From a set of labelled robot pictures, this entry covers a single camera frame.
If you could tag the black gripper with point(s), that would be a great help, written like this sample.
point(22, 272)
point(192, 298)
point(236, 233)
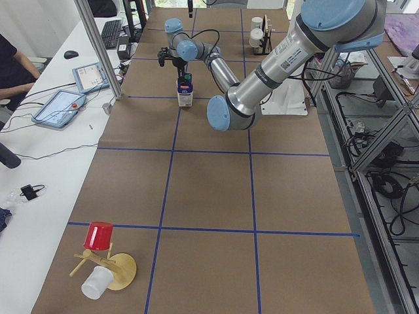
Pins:
point(180, 64)

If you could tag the blue milk carton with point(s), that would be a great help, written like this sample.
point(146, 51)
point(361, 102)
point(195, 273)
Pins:
point(185, 90)

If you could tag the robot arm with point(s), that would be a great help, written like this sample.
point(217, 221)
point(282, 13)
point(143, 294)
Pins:
point(347, 26)

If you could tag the white ribbed cup on rack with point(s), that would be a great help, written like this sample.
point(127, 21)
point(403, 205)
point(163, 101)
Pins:
point(255, 37)

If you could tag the red cup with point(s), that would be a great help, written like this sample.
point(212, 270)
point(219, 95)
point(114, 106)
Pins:
point(98, 237)

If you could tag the white cup on mug tree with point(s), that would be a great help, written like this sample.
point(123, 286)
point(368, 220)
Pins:
point(97, 282)

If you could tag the black keyboard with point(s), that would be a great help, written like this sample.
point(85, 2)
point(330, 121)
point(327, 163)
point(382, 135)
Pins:
point(110, 33)

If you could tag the teach pendant far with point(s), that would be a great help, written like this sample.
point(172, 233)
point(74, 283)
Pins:
point(90, 78)

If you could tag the teach pendant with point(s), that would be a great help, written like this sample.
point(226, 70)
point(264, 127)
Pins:
point(59, 110)
point(90, 78)

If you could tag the black computer mouse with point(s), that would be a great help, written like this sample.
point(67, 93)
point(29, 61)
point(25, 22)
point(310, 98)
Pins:
point(70, 54)

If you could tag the teach pendant near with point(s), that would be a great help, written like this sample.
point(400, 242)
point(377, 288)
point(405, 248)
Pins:
point(59, 110)

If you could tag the seated person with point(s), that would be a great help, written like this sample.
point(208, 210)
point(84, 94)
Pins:
point(18, 74)

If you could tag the wooden mug tree stand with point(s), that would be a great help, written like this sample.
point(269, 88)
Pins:
point(122, 265)

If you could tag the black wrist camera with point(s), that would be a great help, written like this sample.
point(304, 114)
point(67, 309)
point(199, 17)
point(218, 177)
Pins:
point(163, 56)

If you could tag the aluminium frame post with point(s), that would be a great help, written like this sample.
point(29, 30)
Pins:
point(94, 36)

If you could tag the white mug with handle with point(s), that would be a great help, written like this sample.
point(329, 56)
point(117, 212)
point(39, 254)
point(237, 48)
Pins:
point(256, 22)

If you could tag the black wire cup rack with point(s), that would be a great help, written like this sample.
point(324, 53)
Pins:
point(266, 44)

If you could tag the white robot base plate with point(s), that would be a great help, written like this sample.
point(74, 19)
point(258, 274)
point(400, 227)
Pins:
point(287, 99)

